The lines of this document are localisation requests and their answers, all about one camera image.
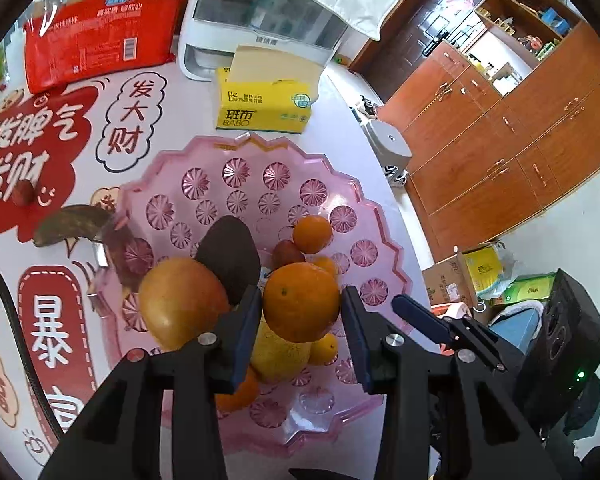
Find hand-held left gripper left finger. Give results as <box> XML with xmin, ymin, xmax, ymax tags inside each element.
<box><xmin>37</xmin><ymin>285</ymin><xmax>263</xmax><ymax>480</ymax></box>

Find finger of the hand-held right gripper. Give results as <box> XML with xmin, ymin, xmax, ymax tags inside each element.
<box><xmin>391</xmin><ymin>294</ymin><xmax>506</xmax><ymax>372</ymax></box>

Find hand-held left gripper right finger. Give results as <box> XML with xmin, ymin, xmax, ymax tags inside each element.
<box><xmin>341</xmin><ymin>285</ymin><xmax>561</xmax><ymax>480</ymax></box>

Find yellow-green pear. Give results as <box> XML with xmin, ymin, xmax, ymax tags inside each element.
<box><xmin>250</xmin><ymin>320</ymin><xmax>313</xmax><ymax>383</ymax></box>

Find red apple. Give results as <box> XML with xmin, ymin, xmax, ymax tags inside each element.
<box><xmin>139</xmin><ymin>257</ymin><xmax>231</xmax><ymax>353</ymax></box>

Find pink plastic fruit tray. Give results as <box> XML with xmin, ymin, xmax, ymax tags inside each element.
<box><xmin>87</xmin><ymin>132</ymin><xmax>416</xmax><ymax>448</ymax></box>

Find cardboard box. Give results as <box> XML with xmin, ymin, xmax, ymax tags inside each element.
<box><xmin>422</xmin><ymin>250</ymin><xmax>481</xmax><ymax>311</ymax></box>

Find green package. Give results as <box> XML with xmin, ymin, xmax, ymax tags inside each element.
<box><xmin>495</xmin><ymin>274</ymin><xmax>556</xmax><ymax>306</ymax></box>

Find dark avocado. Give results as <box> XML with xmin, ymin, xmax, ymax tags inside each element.
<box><xmin>196</xmin><ymin>215</ymin><xmax>262</xmax><ymax>306</ymax></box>

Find yellow package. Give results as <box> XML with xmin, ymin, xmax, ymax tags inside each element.
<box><xmin>462</xmin><ymin>245</ymin><xmax>506</xmax><ymax>296</ymax></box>

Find grey round stool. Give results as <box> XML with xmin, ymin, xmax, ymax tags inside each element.
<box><xmin>365</xmin><ymin>119</ymin><xmax>413</xmax><ymax>173</ymax></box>

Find brown wooden cabinet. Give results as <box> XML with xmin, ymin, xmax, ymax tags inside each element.
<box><xmin>380</xmin><ymin>0</ymin><xmax>600</xmax><ymax>261</ymax></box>

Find dark overripe banana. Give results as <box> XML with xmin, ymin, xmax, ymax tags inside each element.
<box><xmin>32</xmin><ymin>205</ymin><xmax>148</xmax><ymax>291</ymax></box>

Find yellow tissue box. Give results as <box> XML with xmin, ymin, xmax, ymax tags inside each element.
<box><xmin>215</xmin><ymin>44</ymin><xmax>323</xmax><ymax>136</ymax></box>

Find printed red white tablecloth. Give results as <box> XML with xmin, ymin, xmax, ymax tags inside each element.
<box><xmin>0</xmin><ymin>10</ymin><xmax>431</xmax><ymax>480</ymax></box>

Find white countertop cabinet appliance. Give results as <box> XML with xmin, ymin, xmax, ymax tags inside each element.
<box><xmin>177</xmin><ymin>0</ymin><xmax>351</xmax><ymax>83</ymax></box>

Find dark wooden door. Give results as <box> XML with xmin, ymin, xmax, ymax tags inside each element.
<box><xmin>350</xmin><ymin>0</ymin><xmax>511</xmax><ymax>76</ymax></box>

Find black cable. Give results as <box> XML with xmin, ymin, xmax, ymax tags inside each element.
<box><xmin>0</xmin><ymin>249</ymin><xmax>66</xmax><ymax>443</ymax></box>

